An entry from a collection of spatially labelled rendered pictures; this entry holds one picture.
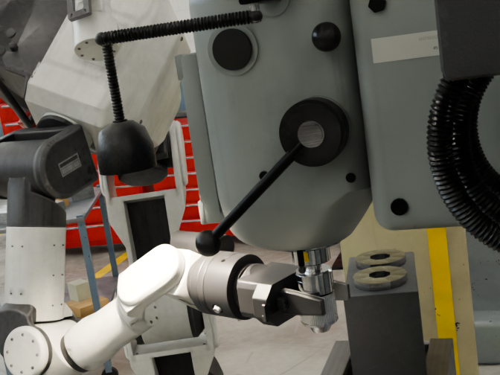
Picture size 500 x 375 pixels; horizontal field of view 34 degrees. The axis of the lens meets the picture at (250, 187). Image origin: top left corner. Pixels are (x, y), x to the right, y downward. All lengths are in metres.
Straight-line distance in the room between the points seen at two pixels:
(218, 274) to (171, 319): 0.64
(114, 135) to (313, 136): 0.27
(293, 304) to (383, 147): 0.26
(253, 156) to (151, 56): 0.48
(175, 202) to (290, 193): 0.78
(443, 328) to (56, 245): 1.83
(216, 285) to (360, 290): 0.35
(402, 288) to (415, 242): 1.45
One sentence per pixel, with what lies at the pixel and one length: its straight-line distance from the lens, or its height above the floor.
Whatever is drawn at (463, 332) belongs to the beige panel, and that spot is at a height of 0.47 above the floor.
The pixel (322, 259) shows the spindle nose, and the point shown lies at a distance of 0.99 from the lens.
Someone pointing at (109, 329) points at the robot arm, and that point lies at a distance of 1.20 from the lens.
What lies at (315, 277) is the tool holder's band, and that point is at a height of 1.26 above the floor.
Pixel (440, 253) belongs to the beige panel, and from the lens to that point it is 2.79.
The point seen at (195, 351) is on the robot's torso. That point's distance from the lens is 1.75.
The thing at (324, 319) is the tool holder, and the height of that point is 1.21.
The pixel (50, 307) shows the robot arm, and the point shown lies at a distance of 1.28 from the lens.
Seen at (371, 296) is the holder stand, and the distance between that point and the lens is 1.33.
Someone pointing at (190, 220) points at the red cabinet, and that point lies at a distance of 6.12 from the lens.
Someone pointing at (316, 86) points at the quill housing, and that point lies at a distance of 0.86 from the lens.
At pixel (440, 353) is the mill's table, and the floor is 0.94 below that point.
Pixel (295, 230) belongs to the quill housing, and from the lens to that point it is 0.92.
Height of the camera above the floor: 1.57
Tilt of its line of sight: 11 degrees down
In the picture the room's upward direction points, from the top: 8 degrees counter-clockwise
